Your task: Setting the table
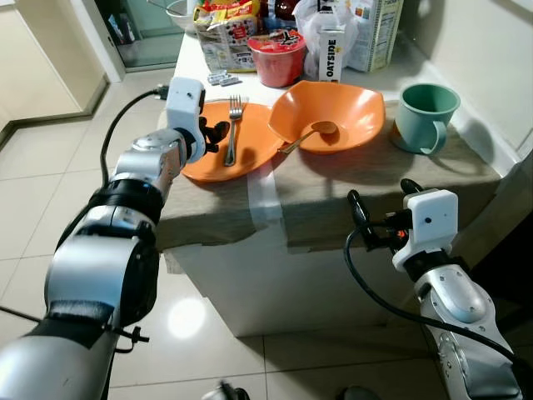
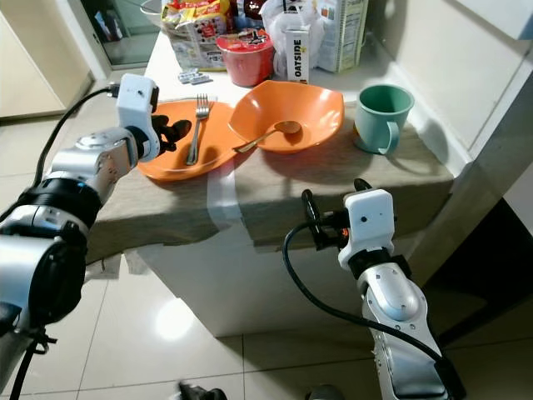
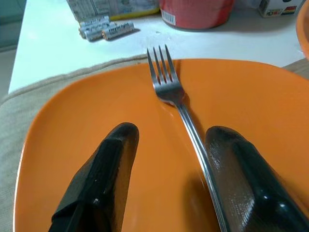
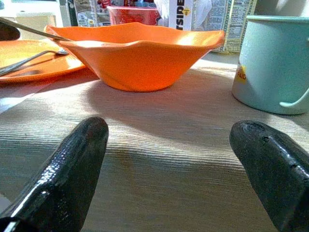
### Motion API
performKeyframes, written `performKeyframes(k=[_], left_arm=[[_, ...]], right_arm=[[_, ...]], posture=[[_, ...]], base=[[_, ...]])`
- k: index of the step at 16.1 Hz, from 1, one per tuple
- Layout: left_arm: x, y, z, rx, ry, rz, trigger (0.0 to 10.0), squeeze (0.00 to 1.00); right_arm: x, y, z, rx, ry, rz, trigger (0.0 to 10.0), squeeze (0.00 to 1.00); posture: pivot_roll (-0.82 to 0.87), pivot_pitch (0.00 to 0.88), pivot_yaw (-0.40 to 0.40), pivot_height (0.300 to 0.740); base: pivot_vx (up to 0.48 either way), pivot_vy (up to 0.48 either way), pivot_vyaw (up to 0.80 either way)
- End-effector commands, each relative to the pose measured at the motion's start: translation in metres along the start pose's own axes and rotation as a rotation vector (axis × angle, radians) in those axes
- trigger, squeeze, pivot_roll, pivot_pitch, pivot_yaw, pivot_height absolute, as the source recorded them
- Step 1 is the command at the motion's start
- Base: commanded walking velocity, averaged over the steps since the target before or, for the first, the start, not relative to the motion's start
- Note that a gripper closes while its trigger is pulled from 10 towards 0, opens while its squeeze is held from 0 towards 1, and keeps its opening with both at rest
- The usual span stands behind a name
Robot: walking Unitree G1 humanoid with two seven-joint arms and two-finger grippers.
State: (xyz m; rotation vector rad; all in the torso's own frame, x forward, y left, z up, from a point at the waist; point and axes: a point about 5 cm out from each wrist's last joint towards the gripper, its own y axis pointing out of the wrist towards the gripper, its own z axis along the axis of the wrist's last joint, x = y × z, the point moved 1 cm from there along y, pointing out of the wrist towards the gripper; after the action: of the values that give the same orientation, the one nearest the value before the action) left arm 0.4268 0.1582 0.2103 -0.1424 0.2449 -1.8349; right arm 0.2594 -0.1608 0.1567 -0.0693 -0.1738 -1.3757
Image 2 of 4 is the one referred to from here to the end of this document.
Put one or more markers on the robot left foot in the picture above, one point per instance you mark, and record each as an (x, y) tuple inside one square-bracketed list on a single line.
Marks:
[(201, 392)]

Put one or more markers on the small silver blister pack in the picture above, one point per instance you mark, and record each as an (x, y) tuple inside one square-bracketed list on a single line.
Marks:
[(196, 77)]

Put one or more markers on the orange plate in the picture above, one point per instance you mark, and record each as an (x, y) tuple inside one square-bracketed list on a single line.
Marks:
[(212, 150)]

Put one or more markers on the white counter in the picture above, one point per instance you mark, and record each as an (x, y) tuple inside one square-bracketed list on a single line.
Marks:
[(258, 283)]

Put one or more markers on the glass sliding door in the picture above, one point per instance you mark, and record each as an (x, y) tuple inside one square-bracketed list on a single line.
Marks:
[(125, 37)]

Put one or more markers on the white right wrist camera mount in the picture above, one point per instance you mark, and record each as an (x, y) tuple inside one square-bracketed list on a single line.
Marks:
[(371, 212)]

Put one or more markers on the red instant noodle cup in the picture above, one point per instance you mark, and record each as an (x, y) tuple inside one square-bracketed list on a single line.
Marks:
[(246, 65)]

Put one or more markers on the silver metal fork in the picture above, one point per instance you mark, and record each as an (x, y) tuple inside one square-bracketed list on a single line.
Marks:
[(200, 107)]

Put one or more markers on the white tape strip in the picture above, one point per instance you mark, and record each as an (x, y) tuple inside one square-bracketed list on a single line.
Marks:
[(223, 200)]

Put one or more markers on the white plastic bag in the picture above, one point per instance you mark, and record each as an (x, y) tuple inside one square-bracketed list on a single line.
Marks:
[(275, 29)]

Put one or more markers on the green mug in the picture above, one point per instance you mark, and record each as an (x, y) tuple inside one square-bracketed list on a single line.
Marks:
[(375, 125)]

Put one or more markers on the metal bowl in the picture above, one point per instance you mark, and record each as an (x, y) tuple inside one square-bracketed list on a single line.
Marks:
[(154, 12)]

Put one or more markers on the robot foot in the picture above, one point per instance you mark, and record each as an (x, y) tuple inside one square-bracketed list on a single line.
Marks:
[(201, 392), (323, 393)]

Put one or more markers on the white Oatside carton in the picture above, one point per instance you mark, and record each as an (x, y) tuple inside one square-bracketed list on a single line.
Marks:
[(298, 60)]

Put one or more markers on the yellow red snack bag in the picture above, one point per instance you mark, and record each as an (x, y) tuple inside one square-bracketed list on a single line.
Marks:
[(196, 12)]

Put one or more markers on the printed cereal box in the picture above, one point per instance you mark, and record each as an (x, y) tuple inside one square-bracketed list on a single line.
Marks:
[(346, 33)]

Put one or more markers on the orange bowl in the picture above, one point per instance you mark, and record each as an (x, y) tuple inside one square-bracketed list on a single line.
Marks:
[(308, 104)]

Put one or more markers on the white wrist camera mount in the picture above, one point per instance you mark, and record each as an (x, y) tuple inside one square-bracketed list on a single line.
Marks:
[(136, 100), (371, 212)]

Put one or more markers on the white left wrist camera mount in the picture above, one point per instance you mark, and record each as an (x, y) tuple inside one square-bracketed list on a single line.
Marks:
[(136, 100)]

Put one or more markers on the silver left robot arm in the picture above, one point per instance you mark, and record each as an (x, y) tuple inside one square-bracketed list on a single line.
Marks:
[(33, 267)]

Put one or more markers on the beige linen table cloth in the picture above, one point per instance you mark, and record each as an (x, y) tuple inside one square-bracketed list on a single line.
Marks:
[(341, 187)]

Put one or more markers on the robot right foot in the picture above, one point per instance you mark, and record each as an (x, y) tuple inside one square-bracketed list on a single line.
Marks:
[(323, 393)]

